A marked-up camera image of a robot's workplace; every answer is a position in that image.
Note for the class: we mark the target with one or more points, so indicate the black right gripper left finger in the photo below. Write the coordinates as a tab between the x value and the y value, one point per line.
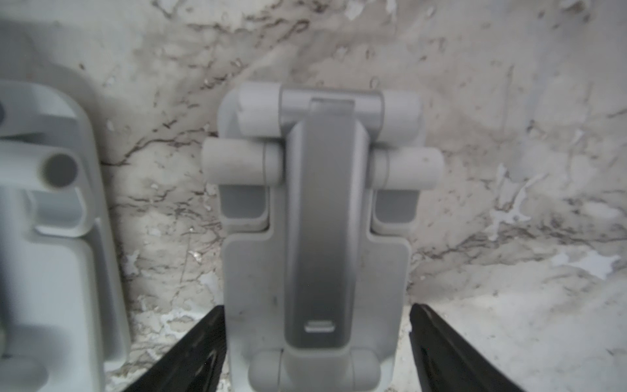
194	364

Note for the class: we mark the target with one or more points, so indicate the grey folding phone stand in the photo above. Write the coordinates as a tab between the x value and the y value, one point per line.
318	191

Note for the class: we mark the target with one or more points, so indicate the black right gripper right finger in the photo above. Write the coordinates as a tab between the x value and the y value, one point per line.
445	361

